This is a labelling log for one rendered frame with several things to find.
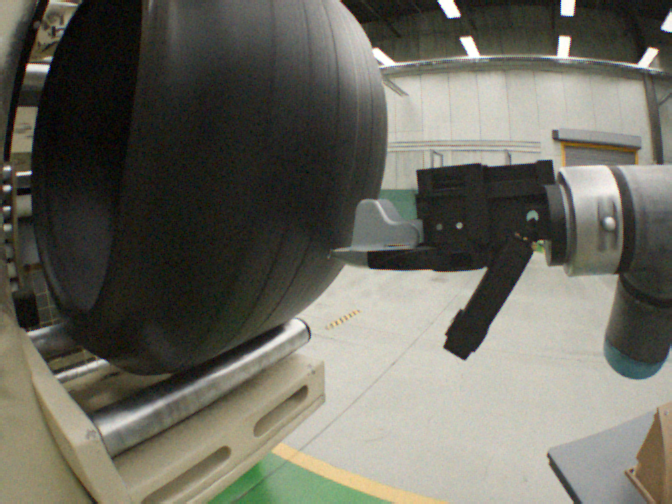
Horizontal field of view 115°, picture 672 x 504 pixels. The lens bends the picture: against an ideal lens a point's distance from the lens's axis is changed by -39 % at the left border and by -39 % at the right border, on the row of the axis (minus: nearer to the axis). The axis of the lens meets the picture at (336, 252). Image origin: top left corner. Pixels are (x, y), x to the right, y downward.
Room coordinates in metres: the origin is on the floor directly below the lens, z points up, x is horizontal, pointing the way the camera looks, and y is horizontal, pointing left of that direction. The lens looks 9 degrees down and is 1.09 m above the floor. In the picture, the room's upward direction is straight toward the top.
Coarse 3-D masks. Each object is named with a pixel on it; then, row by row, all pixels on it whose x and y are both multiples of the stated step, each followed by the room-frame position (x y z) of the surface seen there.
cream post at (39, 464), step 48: (0, 0) 0.14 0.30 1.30; (0, 48) 0.16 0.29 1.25; (0, 96) 0.17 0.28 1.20; (0, 144) 0.18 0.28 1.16; (0, 192) 0.18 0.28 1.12; (0, 240) 0.18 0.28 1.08; (0, 288) 0.17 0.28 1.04; (0, 336) 0.16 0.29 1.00; (0, 384) 0.15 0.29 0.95; (0, 432) 0.13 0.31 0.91; (48, 432) 0.18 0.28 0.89; (0, 480) 0.10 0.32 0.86; (48, 480) 0.15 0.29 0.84
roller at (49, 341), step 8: (48, 328) 0.35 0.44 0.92; (56, 328) 0.36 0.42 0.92; (64, 328) 0.37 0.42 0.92; (32, 336) 0.32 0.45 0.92; (40, 336) 0.33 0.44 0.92; (48, 336) 0.34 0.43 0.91; (56, 336) 0.35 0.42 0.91; (64, 336) 0.36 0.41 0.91; (72, 336) 0.38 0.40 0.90; (40, 344) 0.32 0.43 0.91; (48, 344) 0.33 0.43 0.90; (56, 344) 0.35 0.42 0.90; (64, 344) 0.36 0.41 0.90; (72, 344) 0.37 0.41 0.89; (40, 352) 0.32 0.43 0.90; (48, 352) 0.33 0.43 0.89; (56, 352) 0.35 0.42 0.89
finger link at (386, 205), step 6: (384, 204) 0.33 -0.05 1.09; (390, 204) 0.33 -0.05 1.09; (384, 210) 0.33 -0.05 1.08; (390, 210) 0.33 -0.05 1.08; (396, 210) 0.33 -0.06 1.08; (390, 216) 0.33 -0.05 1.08; (396, 216) 0.33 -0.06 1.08; (414, 222) 0.32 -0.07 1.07; (420, 222) 0.32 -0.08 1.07; (420, 228) 0.32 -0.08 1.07; (420, 234) 0.31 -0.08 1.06; (390, 246) 0.32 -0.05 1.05; (420, 246) 0.31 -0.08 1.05
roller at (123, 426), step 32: (288, 320) 0.47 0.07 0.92; (224, 352) 0.35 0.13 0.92; (256, 352) 0.37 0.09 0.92; (288, 352) 0.42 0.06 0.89; (160, 384) 0.26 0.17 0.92; (192, 384) 0.28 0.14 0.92; (224, 384) 0.31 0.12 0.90; (96, 416) 0.19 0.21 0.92; (128, 416) 0.21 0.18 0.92; (160, 416) 0.23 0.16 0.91; (128, 448) 0.20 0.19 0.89
